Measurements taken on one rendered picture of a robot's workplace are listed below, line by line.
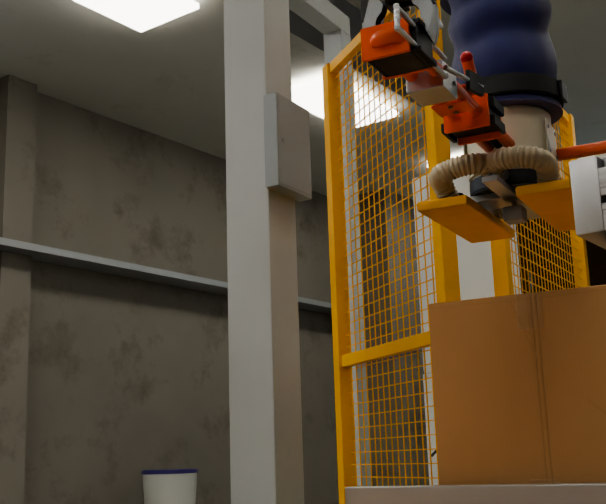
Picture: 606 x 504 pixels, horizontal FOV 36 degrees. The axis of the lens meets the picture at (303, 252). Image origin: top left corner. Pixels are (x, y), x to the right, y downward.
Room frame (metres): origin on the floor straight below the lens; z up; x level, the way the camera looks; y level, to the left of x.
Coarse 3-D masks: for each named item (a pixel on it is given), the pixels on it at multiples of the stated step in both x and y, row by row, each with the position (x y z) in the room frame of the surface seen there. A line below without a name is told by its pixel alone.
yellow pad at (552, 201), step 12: (564, 180) 1.57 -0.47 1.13; (516, 192) 1.61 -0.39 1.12; (528, 192) 1.60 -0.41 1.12; (540, 192) 1.59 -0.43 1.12; (552, 192) 1.59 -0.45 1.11; (564, 192) 1.59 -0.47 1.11; (528, 204) 1.67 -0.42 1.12; (540, 204) 1.67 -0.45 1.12; (552, 204) 1.67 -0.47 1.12; (564, 204) 1.68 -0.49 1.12; (540, 216) 1.77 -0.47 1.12; (552, 216) 1.77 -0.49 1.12; (564, 216) 1.77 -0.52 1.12; (564, 228) 1.88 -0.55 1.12
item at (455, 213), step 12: (420, 204) 1.69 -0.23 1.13; (432, 204) 1.68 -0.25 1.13; (444, 204) 1.67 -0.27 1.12; (456, 204) 1.66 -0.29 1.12; (468, 204) 1.66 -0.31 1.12; (432, 216) 1.74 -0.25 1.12; (444, 216) 1.74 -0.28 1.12; (456, 216) 1.74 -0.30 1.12; (468, 216) 1.75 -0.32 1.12; (480, 216) 1.75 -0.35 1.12; (492, 216) 1.80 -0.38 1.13; (456, 228) 1.85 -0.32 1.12; (468, 228) 1.85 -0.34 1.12; (480, 228) 1.85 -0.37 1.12; (492, 228) 1.86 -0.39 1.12; (504, 228) 1.88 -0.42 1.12; (468, 240) 1.96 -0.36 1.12; (480, 240) 1.97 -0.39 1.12; (492, 240) 1.97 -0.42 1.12
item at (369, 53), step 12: (384, 24) 1.21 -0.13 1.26; (408, 24) 1.20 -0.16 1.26; (372, 48) 1.22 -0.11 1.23; (384, 48) 1.21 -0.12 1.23; (396, 48) 1.21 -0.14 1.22; (408, 48) 1.20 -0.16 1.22; (372, 60) 1.23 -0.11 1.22; (384, 60) 1.23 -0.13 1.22; (396, 60) 1.23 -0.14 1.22; (408, 60) 1.23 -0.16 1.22; (420, 60) 1.24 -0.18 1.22; (384, 72) 1.28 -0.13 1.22; (396, 72) 1.27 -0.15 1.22; (408, 72) 1.28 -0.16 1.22
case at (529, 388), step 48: (576, 288) 1.63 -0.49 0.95; (432, 336) 1.76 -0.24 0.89; (480, 336) 1.71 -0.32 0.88; (528, 336) 1.67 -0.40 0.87; (576, 336) 1.64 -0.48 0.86; (480, 384) 1.72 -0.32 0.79; (528, 384) 1.68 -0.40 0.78; (576, 384) 1.64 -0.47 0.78; (480, 432) 1.72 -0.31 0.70; (528, 432) 1.68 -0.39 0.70; (576, 432) 1.64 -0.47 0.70; (480, 480) 1.72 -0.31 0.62; (528, 480) 1.68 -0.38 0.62; (576, 480) 1.65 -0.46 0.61
